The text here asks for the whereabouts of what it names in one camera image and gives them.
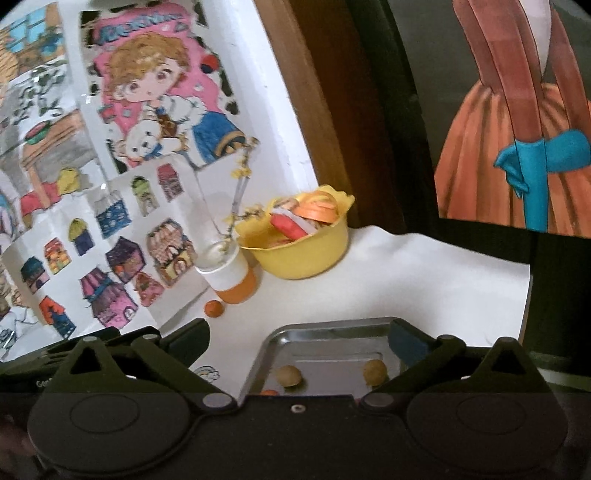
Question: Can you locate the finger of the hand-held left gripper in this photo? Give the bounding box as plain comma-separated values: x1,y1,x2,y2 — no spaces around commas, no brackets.
92,325,163,345

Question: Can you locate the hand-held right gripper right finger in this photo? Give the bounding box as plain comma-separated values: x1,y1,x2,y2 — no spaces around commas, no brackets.
358,318,555,409

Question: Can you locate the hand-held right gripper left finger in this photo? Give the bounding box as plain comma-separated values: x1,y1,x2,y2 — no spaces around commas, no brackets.
44,318,241,409

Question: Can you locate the small tan round fruit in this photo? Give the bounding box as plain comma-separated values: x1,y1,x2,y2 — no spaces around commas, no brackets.
362,359,388,387
276,364,304,388

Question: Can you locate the metal tray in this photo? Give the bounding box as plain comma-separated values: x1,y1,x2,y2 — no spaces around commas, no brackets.
239,316,417,398

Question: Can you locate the rainbow cloud sticker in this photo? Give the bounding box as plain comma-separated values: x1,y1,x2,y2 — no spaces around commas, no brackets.
191,364,223,384

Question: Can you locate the coloured houses drawing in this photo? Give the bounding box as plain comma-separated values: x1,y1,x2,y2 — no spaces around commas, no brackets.
0,161,212,361

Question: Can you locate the glass jar with orange sleeve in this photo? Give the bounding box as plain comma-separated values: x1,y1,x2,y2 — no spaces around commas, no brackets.
194,237,258,305

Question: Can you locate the yellow plastic bowl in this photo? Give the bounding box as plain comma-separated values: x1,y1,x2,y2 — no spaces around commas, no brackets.
235,184,356,280

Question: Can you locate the red ribbon spool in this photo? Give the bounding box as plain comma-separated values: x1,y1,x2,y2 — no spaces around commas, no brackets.
270,205,320,241

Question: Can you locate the yellow flower twig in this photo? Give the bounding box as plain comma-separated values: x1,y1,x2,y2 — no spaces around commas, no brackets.
223,136,267,253

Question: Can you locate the orange ribbon spool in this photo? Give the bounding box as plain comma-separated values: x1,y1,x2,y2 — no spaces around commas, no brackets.
294,191,341,225

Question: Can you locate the orange dress poster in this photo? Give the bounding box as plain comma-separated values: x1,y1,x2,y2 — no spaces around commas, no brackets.
434,0,591,234

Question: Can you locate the coloured room drawing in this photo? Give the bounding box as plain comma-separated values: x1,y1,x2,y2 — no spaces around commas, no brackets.
0,0,112,232

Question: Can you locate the cartoon girl drawing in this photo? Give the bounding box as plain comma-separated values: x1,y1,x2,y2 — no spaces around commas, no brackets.
78,0,260,179

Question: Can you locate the brown wooden board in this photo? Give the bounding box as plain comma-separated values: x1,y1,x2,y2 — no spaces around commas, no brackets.
264,0,408,232

